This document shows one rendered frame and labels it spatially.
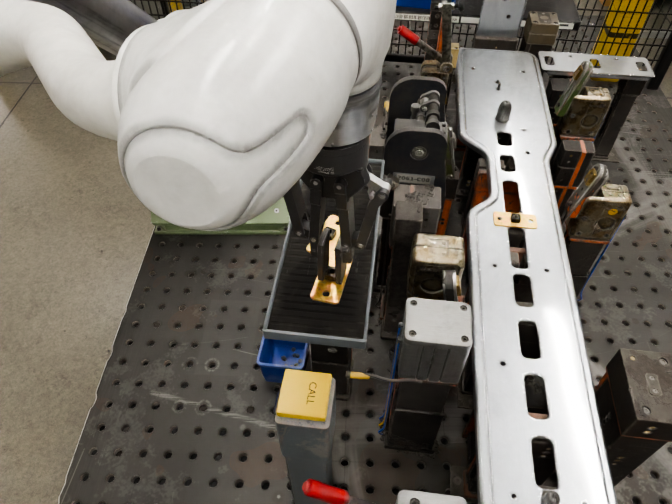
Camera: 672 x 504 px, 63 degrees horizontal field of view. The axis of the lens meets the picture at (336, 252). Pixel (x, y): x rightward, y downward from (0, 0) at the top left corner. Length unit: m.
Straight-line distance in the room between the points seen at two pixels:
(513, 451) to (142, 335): 0.85
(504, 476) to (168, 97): 0.70
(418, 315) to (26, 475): 1.57
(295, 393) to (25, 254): 2.11
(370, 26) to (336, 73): 0.07
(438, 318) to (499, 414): 0.18
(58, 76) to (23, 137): 2.88
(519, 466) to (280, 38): 0.69
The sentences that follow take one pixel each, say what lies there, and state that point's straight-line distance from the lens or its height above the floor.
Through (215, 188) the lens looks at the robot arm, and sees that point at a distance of 0.30.
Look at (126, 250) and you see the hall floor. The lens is 2.51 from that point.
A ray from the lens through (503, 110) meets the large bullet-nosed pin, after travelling 1.36.
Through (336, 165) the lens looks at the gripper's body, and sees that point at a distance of 0.53.
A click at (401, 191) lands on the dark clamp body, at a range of 1.04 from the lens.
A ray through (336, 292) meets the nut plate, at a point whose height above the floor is 1.21.
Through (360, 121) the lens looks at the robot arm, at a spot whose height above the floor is 1.48.
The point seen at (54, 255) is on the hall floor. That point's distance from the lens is 2.62.
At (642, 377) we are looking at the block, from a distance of 0.97.
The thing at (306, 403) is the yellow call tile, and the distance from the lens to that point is 0.68.
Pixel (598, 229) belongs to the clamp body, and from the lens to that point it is 1.24.
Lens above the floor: 1.78
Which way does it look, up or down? 49 degrees down
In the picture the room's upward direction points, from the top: straight up
